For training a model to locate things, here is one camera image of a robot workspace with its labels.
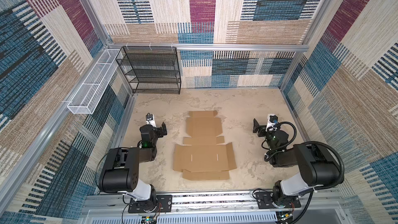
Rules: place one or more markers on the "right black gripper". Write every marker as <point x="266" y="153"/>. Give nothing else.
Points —
<point x="259" y="127"/>

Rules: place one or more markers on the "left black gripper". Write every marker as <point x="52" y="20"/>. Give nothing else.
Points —
<point x="159" y="130"/>

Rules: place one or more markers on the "brown cardboard box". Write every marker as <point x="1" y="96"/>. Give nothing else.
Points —
<point x="204" y="153"/>

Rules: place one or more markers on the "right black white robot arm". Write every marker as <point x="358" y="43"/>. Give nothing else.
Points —
<point x="320" y="166"/>

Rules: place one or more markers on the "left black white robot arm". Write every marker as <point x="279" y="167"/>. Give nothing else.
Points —
<point x="120" y="172"/>

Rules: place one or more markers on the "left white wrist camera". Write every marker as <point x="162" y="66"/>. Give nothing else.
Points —
<point x="150" y="120"/>

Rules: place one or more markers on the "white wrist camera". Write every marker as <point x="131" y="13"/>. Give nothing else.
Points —
<point x="150" y="120"/>
<point x="272" y="121"/>

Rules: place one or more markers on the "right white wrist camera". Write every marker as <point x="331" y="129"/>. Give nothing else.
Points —
<point x="272" y="121"/>

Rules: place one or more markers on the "black wire shelf rack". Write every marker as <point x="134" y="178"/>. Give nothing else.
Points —
<point x="153" y="70"/>

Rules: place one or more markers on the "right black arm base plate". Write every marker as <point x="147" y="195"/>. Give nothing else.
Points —
<point x="269" y="200"/>

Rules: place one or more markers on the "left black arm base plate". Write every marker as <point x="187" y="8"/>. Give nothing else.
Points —
<point x="162" y="203"/>

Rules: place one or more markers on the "white wire mesh basket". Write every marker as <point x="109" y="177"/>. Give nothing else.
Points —
<point x="89" y="94"/>

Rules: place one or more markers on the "aluminium front rail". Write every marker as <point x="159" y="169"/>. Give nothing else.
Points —
<point x="190" y="207"/>

